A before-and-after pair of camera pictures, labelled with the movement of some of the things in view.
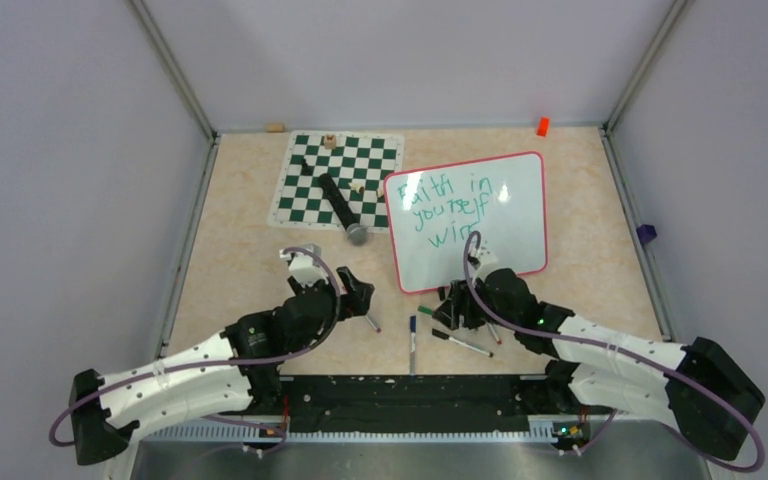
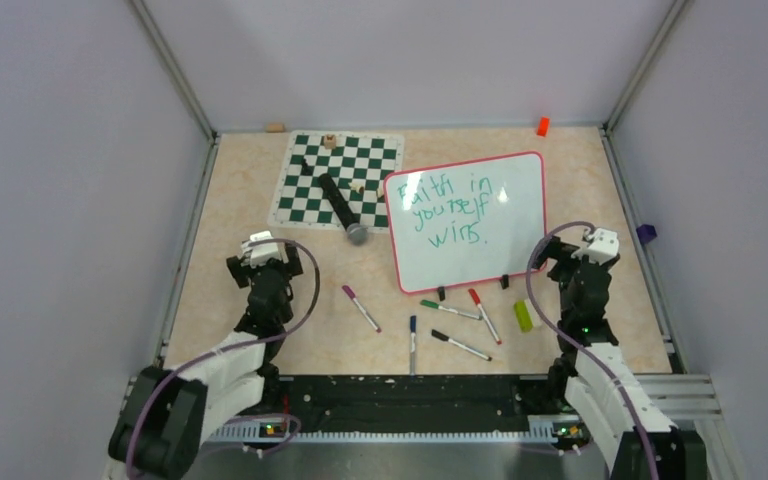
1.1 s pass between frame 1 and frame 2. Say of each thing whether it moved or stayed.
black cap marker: stayed
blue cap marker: stayed
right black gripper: moved
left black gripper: moved
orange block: stayed
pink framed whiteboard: stayed
